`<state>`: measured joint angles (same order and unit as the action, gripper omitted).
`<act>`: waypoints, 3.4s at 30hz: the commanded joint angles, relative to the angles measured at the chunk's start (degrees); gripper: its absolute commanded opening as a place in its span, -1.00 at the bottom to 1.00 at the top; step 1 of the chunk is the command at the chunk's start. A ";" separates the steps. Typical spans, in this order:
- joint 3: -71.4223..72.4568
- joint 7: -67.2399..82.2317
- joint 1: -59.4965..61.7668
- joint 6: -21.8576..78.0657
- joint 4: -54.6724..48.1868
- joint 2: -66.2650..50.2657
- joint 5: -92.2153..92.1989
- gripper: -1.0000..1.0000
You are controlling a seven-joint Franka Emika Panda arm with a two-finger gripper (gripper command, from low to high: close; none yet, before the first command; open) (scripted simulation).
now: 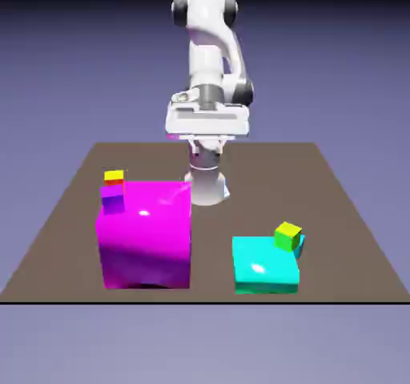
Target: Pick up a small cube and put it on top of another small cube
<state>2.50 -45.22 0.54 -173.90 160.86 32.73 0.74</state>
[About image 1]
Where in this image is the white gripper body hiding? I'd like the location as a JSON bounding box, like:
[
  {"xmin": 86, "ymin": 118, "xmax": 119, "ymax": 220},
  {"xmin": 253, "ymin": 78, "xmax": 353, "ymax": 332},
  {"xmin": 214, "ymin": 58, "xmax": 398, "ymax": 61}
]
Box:
[{"xmin": 164, "ymin": 100, "xmax": 251, "ymax": 142}]

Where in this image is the small orange cube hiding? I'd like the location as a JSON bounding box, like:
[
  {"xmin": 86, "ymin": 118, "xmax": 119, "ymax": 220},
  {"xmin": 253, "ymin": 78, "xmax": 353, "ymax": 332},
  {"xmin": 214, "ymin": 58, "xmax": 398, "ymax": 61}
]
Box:
[{"xmin": 103, "ymin": 169, "xmax": 126, "ymax": 187}]

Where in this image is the small purple cube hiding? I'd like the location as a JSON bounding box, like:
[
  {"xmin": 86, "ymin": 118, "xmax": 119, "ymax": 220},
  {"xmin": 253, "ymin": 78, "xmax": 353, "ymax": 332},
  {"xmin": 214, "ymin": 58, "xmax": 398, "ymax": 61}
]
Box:
[{"xmin": 99, "ymin": 184, "xmax": 126, "ymax": 216}]

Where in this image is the small green cube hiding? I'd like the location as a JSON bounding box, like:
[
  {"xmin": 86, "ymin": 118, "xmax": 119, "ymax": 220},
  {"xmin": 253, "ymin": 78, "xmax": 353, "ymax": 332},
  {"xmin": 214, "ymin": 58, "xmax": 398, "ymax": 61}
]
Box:
[{"xmin": 274, "ymin": 220, "xmax": 303, "ymax": 253}]

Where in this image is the large magenta box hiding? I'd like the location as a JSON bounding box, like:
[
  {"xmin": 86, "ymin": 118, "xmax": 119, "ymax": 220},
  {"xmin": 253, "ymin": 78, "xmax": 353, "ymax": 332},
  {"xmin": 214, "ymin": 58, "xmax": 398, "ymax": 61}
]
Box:
[{"xmin": 94, "ymin": 180, "xmax": 193, "ymax": 290}]

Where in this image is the large cyan box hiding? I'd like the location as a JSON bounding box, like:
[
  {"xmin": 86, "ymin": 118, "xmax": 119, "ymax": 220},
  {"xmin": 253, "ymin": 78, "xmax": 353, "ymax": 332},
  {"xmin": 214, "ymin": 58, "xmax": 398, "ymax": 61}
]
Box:
[{"xmin": 231, "ymin": 235, "xmax": 301, "ymax": 295}]

